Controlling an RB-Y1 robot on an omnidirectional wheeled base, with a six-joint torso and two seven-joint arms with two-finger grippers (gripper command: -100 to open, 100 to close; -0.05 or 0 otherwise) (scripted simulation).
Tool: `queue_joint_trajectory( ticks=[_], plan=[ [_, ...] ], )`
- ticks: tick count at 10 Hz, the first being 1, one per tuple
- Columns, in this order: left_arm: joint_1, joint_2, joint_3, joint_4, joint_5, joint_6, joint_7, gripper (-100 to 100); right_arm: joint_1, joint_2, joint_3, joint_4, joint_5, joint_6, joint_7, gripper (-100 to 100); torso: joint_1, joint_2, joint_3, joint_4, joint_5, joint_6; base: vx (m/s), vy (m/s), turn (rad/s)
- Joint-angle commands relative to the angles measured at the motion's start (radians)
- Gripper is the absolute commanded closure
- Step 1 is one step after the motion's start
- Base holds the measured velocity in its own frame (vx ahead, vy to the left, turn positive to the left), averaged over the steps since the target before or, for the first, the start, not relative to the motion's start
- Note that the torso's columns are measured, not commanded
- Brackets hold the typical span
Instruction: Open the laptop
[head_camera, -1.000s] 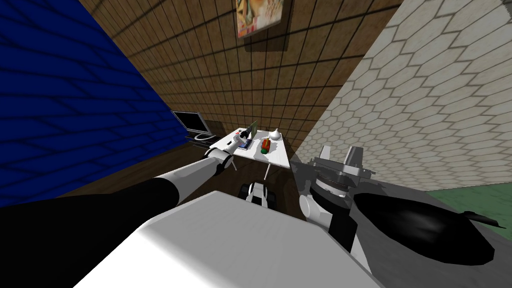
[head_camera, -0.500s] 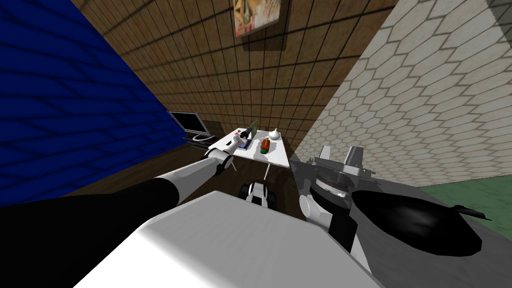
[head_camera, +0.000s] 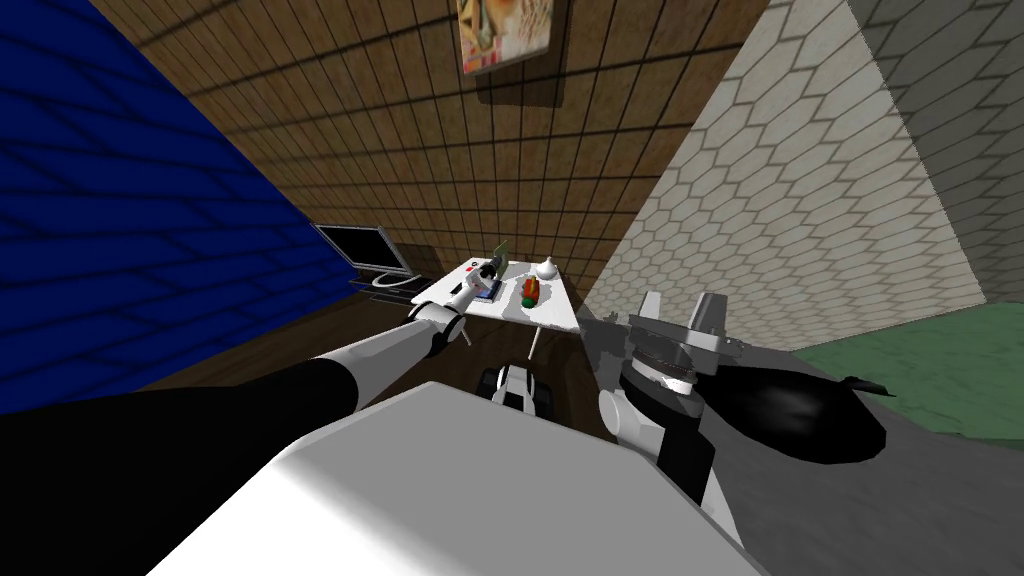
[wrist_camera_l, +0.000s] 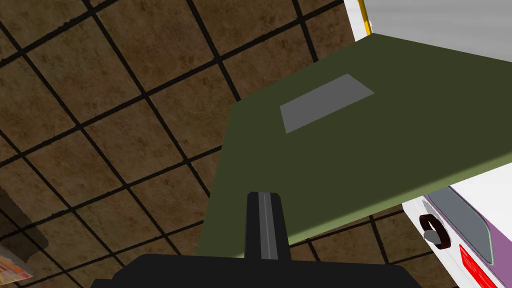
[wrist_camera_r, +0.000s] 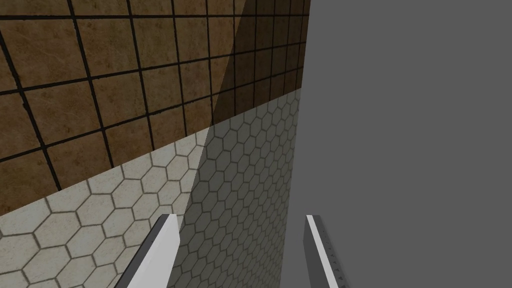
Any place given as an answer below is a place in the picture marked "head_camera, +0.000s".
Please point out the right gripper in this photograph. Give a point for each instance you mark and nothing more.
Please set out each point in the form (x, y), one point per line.
(680, 334)

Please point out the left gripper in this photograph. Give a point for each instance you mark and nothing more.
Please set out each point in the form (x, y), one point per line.
(485, 274)

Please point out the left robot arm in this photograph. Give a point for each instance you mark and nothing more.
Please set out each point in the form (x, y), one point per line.
(200, 448)

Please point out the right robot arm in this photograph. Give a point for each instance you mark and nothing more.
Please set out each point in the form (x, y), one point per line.
(792, 416)

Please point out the blue book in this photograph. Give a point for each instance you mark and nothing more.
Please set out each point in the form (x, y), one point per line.
(488, 293)

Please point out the green upright book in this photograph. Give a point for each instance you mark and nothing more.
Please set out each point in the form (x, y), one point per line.
(502, 258)

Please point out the red green oblong object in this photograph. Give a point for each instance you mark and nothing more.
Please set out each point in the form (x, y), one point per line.
(530, 293)

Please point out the white round vase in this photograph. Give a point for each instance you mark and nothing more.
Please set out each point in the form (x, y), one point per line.
(546, 270)

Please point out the white table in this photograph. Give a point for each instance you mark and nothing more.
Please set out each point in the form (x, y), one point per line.
(552, 314)

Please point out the black flat screen monitor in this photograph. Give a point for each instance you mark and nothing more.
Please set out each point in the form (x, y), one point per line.
(364, 246)

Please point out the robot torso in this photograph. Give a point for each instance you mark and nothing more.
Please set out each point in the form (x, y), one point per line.
(448, 496)

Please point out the colourful wall picture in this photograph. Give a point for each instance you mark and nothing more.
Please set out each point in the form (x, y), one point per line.
(502, 32)

